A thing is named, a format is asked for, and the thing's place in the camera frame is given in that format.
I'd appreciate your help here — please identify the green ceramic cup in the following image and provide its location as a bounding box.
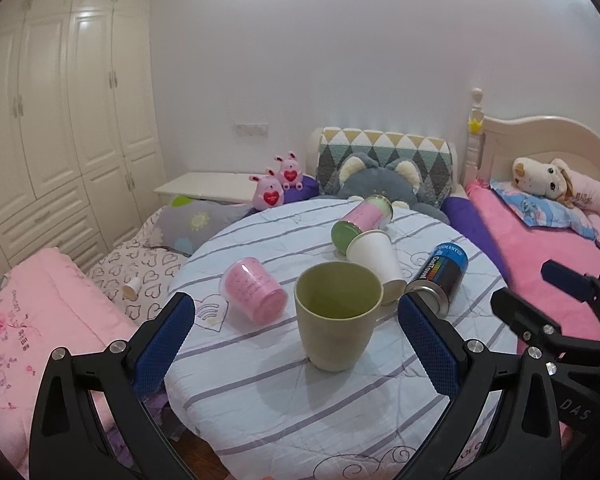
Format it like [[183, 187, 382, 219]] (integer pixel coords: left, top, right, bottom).
[[294, 261, 384, 373]]

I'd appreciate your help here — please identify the white paper cup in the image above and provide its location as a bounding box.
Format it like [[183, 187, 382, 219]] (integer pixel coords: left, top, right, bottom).
[[347, 230, 406, 304]]

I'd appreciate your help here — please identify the pink plastic cup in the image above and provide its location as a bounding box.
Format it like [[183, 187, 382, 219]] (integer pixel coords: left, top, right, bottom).
[[219, 257, 288, 326]]

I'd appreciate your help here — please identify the pink blanket on bed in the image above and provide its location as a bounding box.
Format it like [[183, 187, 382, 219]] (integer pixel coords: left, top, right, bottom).
[[467, 180, 600, 340]]

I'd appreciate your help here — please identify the blue cartoon pillow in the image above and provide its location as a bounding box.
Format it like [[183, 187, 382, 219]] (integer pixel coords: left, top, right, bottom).
[[490, 180, 600, 248]]

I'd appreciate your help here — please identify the white plush dog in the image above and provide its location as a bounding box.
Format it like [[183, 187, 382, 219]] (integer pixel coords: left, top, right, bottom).
[[512, 157, 573, 208]]

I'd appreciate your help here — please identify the black blue spray can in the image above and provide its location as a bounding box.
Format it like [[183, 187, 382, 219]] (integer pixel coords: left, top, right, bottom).
[[405, 242, 468, 318]]

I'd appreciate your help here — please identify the pink quilt left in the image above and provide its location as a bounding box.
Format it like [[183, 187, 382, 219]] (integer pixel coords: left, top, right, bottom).
[[0, 248, 136, 476]]

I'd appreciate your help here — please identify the small white paper roll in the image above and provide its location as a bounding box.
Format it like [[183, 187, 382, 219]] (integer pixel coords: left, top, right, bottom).
[[122, 276, 143, 301]]

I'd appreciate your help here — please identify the cream bed headboard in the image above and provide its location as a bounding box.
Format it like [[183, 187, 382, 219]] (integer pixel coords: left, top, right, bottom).
[[457, 88, 600, 186]]

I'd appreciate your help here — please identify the triangle pattern cushion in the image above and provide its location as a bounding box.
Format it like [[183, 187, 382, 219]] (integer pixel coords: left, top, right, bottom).
[[314, 127, 457, 207]]

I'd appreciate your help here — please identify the heart pattern bedsheet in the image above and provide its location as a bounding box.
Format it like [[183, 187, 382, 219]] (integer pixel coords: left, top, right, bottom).
[[86, 208, 187, 325]]

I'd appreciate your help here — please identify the pink can green bottom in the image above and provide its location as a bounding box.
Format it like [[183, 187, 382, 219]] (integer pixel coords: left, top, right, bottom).
[[330, 195, 393, 255]]

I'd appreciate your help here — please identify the white striped tablecloth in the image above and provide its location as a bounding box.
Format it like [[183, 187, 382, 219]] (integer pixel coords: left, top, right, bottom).
[[163, 197, 519, 480]]

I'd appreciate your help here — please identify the grey flower pillow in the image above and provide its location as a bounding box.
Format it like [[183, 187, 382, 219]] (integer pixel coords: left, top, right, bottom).
[[145, 196, 251, 257]]

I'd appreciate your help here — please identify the grey bear plush cushion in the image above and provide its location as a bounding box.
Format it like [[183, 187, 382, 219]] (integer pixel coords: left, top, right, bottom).
[[336, 154, 450, 224]]

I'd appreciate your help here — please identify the cream wardrobe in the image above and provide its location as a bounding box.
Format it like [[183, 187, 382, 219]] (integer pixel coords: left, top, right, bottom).
[[0, 0, 166, 275]]

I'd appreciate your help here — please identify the purple cushion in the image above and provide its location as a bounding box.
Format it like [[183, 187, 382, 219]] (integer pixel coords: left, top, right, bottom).
[[284, 174, 320, 205]]

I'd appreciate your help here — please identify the white bedside table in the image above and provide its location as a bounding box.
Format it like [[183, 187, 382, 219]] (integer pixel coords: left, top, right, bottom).
[[155, 172, 257, 203]]

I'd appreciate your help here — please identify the rear pink plush bunny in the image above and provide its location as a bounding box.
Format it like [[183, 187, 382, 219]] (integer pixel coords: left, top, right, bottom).
[[274, 152, 303, 190]]

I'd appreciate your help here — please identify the pink plush bunny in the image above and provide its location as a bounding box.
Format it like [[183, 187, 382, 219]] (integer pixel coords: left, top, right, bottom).
[[274, 152, 303, 190], [249, 168, 284, 211]]

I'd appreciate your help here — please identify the front pink plush bunny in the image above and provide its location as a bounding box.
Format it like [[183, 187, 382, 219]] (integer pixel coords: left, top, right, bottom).
[[249, 168, 284, 211]]

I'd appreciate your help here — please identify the white wall socket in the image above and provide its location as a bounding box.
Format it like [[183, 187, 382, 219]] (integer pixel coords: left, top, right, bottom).
[[235, 124, 268, 136]]

